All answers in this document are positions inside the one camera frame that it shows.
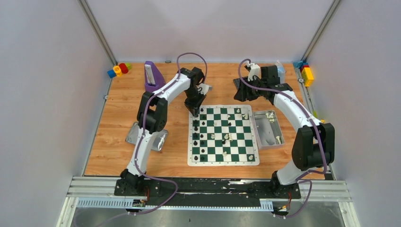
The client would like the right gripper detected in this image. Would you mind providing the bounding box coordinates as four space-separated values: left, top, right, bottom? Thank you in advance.
234 76 267 102

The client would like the green white chess board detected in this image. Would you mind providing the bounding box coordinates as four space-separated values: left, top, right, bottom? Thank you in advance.
187 105 260 167

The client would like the silver metal tin box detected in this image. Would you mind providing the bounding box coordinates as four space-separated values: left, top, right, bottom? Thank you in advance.
251 110 285 150

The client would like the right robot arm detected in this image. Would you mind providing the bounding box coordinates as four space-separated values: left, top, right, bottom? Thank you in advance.
234 63 335 198

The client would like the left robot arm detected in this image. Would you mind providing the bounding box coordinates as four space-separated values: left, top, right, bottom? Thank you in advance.
114 67 207 196

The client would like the dark grey lego baseplate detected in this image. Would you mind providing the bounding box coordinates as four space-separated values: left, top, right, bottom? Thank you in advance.
233 78 241 90

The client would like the blue plastic bag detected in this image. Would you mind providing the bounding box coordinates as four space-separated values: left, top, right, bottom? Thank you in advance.
275 60 286 84

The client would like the purple metronome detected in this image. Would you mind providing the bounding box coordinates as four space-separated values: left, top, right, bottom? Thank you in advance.
144 61 166 92

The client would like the silver tin lid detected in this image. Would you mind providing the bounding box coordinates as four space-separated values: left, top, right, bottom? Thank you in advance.
125 122 168 152

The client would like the colourful lego brick stack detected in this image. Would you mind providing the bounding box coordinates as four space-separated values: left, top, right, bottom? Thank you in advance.
293 61 314 87

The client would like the green wooden block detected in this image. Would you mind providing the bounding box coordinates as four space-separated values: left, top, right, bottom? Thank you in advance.
125 63 132 70

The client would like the red wooden cylinder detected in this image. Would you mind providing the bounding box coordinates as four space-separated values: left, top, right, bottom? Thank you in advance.
119 63 129 74

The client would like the yellow wooden cylinder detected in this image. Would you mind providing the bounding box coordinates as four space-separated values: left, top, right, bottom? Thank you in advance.
113 65 123 77

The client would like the blue wooden block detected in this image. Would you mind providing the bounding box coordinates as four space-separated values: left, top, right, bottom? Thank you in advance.
107 70 117 79

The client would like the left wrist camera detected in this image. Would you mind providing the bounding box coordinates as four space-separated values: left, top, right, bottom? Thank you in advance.
197 83 212 96

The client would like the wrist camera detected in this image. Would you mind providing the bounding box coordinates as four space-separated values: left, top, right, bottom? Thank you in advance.
245 62 261 81
197 83 212 96

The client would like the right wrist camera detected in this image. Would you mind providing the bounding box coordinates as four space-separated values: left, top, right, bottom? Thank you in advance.
245 62 261 81

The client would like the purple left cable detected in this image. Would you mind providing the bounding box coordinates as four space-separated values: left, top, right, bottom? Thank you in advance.
133 52 179 227

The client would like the purple cable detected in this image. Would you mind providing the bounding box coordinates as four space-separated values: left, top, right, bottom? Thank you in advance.
133 52 179 227
238 58 328 219

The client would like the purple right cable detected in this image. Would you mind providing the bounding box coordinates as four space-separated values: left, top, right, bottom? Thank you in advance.
238 58 328 219

